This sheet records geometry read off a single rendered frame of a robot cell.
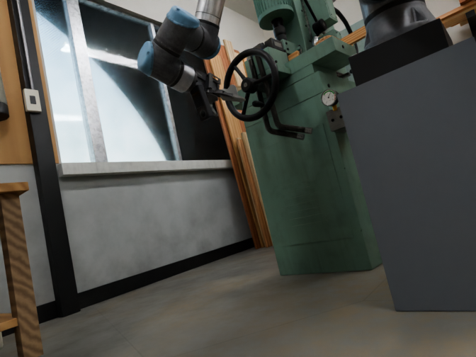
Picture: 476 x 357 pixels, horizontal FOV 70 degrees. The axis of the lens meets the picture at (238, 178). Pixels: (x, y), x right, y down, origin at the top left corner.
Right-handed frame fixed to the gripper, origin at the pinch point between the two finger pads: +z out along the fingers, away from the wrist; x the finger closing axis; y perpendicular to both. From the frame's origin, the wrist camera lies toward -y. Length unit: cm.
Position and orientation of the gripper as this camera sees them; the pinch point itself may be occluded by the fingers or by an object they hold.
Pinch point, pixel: (231, 110)
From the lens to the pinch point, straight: 126.9
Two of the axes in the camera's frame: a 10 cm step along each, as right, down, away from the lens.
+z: 7.1, 2.7, 6.5
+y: 0.2, -9.3, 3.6
